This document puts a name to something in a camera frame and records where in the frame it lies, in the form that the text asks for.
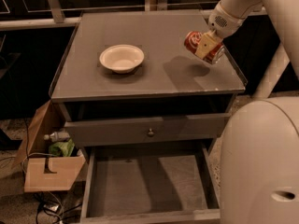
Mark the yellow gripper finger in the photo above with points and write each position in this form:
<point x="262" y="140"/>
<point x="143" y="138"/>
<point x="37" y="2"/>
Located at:
<point x="208" y="45"/>

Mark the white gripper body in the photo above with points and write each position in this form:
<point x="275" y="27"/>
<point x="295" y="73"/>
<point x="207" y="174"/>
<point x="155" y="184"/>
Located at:
<point x="224" y="23"/>

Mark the red coke can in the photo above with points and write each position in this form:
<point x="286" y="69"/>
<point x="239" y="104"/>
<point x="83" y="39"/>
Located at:
<point x="191" y="41"/>

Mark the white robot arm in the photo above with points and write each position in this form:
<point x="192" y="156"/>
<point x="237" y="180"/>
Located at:
<point x="260" y="149"/>

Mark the grey wooden drawer cabinet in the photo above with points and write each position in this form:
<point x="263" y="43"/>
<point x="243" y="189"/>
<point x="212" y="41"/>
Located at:
<point x="170" y="81"/>

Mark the round metal drawer knob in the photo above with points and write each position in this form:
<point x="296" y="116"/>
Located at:
<point x="150" y="132"/>

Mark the grey top drawer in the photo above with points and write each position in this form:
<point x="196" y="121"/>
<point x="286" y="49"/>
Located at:
<point x="109" y="132"/>

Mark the open grey middle drawer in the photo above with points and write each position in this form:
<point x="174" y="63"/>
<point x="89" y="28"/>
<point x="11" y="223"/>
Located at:
<point x="157" y="183"/>

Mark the metal window railing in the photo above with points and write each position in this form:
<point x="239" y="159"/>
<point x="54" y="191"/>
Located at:
<point x="149" y="14"/>

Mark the white paper bowl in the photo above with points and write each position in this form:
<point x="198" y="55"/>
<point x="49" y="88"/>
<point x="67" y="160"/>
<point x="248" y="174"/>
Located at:
<point x="121" y="59"/>

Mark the clear plastic bottle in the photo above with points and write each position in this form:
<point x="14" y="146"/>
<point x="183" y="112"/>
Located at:
<point x="57" y="137"/>

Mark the green plastic bag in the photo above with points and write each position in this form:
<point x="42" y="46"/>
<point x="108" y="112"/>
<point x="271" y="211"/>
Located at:
<point x="62" y="149"/>

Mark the brown cardboard box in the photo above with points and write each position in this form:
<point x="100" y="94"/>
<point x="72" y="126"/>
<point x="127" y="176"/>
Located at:
<point x="44" y="172"/>

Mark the white slanted post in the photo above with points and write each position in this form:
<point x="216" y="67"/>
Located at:
<point x="272" y="74"/>

